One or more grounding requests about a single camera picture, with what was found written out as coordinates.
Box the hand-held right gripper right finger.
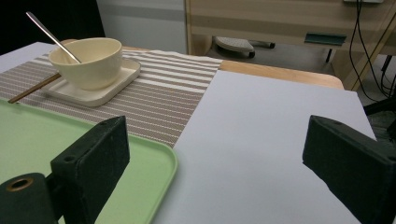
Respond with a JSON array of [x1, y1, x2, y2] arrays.
[[302, 115, 396, 224]]

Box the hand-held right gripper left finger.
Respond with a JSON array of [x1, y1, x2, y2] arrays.
[[49, 115, 131, 224]]

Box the light green plastic tray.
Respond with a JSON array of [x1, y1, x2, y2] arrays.
[[0, 98, 179, 224]]

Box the cream bowl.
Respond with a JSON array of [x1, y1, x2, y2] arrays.
[[49, 37, 124, 91]]

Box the brown wooden chopstick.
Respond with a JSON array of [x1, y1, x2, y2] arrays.
[[7, 72, 63, 105]]

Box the long metal spoon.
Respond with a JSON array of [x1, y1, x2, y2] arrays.
[[25, 11, 82, 64]]

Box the cream square plate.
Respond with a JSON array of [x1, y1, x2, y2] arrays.
[[41, 58, 142, 108]]

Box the brown white striped placemat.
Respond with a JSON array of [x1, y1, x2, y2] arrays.
[[0, 49, 223, 148]]

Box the white table board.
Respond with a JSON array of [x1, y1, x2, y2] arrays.
[[0, 41, 377, 224]]

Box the light wooden table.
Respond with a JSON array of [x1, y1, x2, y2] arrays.
[[60, 38, 345, 91]]

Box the white cabinet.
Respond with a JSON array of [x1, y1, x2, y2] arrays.
[[96, 0, 188, 54]]

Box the black curtain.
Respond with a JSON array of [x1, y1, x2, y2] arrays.
[[0, 0, 106, 56]]

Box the grey chair base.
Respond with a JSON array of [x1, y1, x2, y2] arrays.
[[213, 35, 276, 59]]

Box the light wooden desk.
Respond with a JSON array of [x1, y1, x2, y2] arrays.
[[185, 0, 396, 91]]

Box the black hanging desk cables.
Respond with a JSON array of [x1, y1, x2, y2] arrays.
[[348, 0, 396, 102]]

